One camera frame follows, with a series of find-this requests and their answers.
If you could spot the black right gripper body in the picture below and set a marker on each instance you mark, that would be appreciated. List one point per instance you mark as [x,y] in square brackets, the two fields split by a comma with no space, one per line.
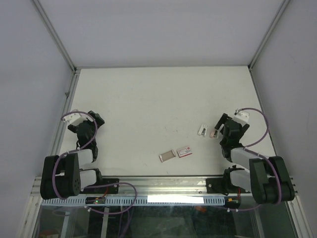
[242,129]

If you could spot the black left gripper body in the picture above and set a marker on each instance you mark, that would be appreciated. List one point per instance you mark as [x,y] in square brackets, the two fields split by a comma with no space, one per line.
[99,121]

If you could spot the white stapler magazine part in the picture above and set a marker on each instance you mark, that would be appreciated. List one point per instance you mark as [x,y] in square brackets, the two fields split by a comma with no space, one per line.
[203,130]

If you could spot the red white staple box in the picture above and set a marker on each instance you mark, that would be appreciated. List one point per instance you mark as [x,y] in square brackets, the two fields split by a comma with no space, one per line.
[183,152]

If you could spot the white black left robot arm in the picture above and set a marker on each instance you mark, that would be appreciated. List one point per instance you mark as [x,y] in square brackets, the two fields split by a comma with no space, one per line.
[63,175]

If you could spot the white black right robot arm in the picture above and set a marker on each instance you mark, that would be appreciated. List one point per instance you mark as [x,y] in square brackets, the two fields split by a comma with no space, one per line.
[266,178]

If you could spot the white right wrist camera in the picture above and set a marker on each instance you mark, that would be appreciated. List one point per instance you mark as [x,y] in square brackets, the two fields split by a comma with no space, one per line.
[241,116]

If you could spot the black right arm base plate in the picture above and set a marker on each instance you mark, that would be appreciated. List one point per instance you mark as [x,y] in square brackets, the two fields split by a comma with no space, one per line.
[222,186]

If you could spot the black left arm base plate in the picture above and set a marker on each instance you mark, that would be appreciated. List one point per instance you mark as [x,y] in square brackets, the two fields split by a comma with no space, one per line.
[106,185]

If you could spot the aluminium mounting rail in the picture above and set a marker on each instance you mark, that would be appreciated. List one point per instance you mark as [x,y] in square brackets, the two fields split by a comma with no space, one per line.
[179,185]

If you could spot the white slotted cable duct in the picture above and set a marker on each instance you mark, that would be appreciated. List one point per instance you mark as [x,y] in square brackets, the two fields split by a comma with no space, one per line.
[150,200]

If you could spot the right aluminium frame post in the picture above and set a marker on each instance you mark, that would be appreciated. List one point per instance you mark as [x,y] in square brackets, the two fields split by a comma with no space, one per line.
[279,14]

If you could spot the aluminium frame post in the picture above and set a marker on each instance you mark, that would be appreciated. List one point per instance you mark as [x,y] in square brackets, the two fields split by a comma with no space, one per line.
[279,14]
[53,34]

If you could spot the left aluminium frame post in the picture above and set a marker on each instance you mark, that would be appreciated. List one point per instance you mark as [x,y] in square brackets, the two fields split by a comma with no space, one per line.
[53,34]

